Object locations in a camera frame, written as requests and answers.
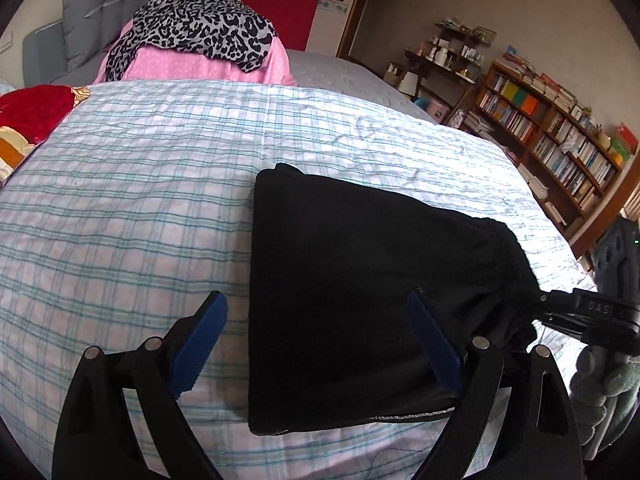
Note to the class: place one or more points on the grey mattress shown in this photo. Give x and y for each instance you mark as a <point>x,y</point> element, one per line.
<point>350,80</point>

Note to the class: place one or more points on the dark wooden desk shelf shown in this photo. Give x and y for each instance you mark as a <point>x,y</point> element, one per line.
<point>450,65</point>

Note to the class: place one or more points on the grey padded headboard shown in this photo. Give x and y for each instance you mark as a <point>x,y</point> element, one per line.
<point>80,20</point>

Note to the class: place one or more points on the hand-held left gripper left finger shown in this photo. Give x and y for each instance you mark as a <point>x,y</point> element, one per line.
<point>200,345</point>

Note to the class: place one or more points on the red box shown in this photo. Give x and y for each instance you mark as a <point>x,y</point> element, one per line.
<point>629,136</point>

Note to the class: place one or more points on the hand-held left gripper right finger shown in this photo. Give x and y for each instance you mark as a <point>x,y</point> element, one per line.
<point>435,345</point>

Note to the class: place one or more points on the red upright panel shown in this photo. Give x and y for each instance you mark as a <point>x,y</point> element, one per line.
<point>290,0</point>

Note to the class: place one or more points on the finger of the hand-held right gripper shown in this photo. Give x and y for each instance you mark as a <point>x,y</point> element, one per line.
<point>557,298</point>
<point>562,324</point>

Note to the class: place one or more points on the wooden door frame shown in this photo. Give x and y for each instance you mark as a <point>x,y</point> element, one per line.
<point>352,10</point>

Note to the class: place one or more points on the green box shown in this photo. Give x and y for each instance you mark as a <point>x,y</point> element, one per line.
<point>619,152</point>

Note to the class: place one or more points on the person's right hand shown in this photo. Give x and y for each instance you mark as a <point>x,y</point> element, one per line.
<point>615,390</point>

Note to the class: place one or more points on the black pants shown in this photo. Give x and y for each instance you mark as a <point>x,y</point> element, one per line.
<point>350,285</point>

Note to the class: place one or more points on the wall stickers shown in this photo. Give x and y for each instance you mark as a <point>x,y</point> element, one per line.
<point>334,0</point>

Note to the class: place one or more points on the pile of books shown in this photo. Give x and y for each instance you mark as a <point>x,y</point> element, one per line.
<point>535,80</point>

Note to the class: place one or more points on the white lamp shade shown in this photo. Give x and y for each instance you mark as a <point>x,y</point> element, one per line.
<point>409,82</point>

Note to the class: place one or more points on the pink dotted blanket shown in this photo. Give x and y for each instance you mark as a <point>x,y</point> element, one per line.
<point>175,65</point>

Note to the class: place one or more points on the wooden bookshelf with books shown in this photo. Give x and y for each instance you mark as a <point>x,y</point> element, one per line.
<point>560,155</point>

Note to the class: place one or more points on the colourful patterned quilt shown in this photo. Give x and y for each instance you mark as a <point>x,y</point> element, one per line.
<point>35,110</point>

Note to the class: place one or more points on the plaid bedsheet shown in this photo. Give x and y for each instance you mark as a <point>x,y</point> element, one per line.
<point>125,210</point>

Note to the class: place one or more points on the leopard print cloth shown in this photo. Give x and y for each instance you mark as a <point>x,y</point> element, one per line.
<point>200,20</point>

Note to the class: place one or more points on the pink bin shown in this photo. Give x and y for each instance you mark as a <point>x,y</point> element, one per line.
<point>437,110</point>

